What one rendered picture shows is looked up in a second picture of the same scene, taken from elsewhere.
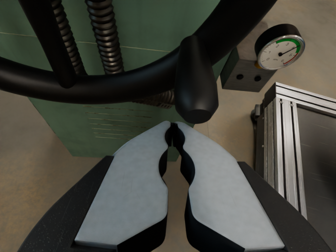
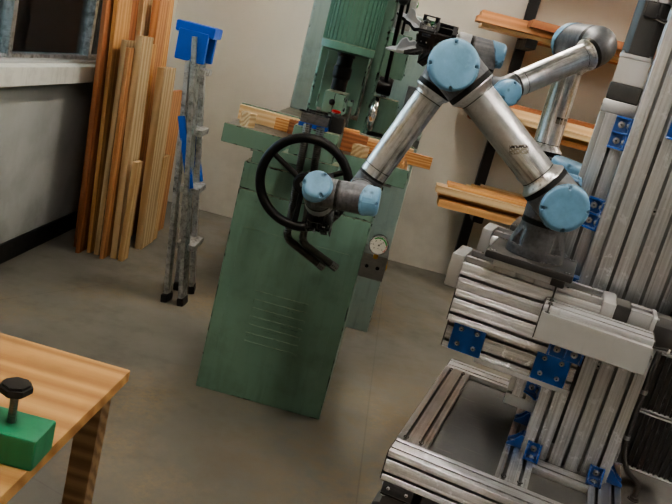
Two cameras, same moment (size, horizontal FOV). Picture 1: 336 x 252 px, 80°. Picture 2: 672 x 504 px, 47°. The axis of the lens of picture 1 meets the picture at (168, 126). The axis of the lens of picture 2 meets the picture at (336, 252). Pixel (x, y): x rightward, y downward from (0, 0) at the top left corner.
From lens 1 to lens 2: 2.12 m
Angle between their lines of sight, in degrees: 47
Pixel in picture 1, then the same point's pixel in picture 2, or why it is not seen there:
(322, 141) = (491, 403)
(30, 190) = (148, 393)
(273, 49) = (374, 242)
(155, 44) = (320, 243)
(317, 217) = (458, 430)
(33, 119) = (154, 352)
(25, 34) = (255, 229)
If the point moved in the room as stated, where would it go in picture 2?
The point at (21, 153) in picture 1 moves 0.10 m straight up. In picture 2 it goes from (140, 370) to (145, 343)
